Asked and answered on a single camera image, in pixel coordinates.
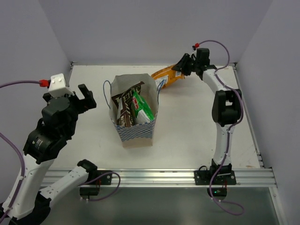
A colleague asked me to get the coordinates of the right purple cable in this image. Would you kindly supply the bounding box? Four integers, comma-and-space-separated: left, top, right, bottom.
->
198, 39, 246, 216

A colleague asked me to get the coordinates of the green Chuba snack bag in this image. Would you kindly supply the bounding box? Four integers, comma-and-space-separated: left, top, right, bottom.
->
131, 91, 154, 124

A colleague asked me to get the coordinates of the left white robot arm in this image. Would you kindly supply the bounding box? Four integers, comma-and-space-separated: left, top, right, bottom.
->
0, 84, 98, 225

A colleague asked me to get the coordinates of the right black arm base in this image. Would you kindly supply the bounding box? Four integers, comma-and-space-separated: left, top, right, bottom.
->
194, 165, 237, 200

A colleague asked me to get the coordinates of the blue checkered paper bag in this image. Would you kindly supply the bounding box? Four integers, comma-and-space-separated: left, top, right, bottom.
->
104, 74, 161, 148

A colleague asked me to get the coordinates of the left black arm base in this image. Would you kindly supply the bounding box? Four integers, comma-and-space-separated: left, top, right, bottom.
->
79, 170, 112, 199

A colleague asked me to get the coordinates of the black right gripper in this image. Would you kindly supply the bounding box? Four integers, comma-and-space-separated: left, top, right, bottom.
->
171, 52, 199, 75

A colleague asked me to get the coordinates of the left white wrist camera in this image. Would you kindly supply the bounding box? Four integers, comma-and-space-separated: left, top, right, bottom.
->
48, 73, 74, 98

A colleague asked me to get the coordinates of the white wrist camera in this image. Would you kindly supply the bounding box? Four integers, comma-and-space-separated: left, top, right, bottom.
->
192, 43, 201, 51
48, 73, 74, 98

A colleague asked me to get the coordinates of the aluminium front rail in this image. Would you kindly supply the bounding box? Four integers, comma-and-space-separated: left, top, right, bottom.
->
39, 167, 278, 188

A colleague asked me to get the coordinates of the brown chocolate snack bag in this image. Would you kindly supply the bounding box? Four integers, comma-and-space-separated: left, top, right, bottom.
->
112, 81, 144, 128

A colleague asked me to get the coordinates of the orange chips bag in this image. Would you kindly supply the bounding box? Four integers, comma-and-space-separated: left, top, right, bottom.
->
151, 65, 185, 89

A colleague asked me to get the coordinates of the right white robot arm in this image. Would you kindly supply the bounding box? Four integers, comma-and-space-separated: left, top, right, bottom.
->
172, 47, 243, 185

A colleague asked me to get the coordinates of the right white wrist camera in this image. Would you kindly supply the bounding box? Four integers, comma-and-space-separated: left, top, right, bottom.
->
192, 43, 201, 51

